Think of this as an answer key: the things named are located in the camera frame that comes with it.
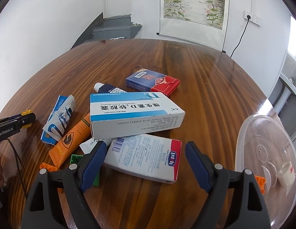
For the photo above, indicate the blue white medicine box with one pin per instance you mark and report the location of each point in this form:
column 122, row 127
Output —
column 128, row 114

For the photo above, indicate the orange tube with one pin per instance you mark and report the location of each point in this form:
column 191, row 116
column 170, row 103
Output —
column 69, row 140

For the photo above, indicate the grey stairs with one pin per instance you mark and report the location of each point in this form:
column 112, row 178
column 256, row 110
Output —
column 116, row 27

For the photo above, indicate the wall scroll painting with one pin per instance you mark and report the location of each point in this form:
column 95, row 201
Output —
column 193, row 2

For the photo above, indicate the small white red carton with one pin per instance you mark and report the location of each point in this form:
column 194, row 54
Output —
column 286, row 175

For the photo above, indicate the orange toy brick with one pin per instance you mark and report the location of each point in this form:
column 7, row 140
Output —
column 48, row 167
column 260, row 183

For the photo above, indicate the white box red blue label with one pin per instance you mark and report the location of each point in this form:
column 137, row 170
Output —
column 148, row 157

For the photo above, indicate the white wall socket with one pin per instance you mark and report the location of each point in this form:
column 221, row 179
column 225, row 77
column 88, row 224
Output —
column 257, row 20
column 248, row 16

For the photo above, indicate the wooden desktop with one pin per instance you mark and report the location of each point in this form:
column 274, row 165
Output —
column 186, row 64

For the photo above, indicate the white pipe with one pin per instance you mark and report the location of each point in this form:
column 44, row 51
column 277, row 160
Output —
column 285, row 95

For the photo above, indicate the dark blue tube white cap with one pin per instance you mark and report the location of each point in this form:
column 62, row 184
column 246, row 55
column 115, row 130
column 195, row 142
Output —
column 109, row 88

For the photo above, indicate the blue white packet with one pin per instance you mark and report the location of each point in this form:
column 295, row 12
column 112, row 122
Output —
column 59, row 119

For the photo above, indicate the clear plastic container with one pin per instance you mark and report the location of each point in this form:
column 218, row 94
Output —
column 265, row 136

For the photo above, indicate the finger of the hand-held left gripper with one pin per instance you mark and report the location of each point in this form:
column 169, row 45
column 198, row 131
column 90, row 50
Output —
column 26, row 119

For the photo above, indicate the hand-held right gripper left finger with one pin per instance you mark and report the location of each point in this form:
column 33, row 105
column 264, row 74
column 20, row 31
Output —
column 95, row 157

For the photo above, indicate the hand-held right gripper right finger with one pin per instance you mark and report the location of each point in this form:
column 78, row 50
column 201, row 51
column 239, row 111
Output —
column 195, row 159

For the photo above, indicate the green toy brick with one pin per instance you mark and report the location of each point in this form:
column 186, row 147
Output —
column 75, row 158

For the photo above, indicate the crumpled silver foil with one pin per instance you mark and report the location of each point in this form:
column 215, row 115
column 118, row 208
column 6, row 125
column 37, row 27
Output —
column 117, row 38

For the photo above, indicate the yellow toy brick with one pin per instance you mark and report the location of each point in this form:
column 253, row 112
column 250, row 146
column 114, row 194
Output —
column 26, row 112

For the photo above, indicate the red blue card box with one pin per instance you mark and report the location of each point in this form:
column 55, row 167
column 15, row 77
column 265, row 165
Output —
column 157, row 82

